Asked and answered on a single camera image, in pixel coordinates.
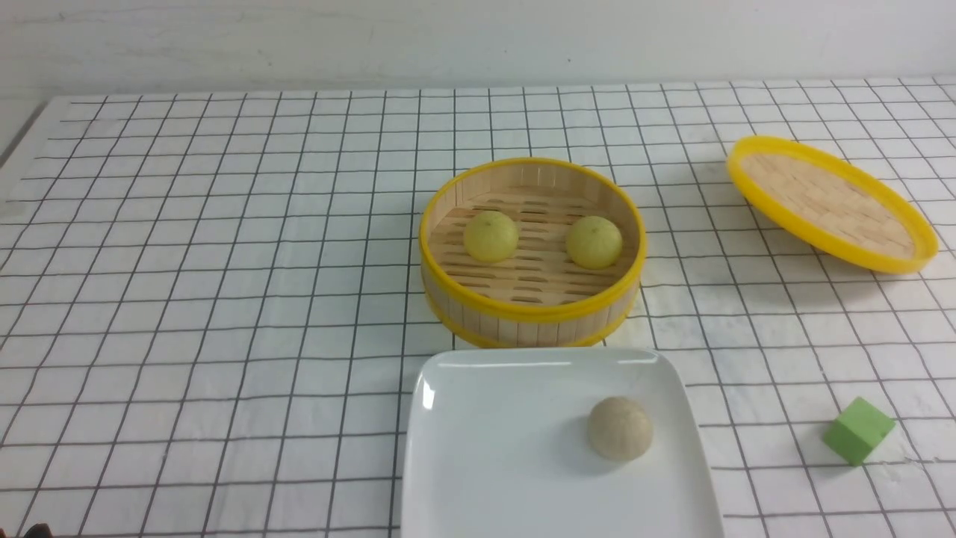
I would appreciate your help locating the yellow steamed bun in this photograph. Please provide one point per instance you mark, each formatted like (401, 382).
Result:
(594, 243)
(490, 237)

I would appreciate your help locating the beige steamed bun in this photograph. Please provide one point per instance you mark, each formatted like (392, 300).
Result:
(619, 429)

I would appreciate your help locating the white square plate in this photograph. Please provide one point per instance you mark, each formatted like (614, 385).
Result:
(497, 447)

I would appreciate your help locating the yellow bamboo steamer basket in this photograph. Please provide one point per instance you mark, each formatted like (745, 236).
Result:
(537, 297)

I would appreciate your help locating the yellow bamboo steamer lid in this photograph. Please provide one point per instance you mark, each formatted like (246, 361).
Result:
(832, 205)

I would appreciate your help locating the green wooden cube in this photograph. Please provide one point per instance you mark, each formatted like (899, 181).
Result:
(857, 431)

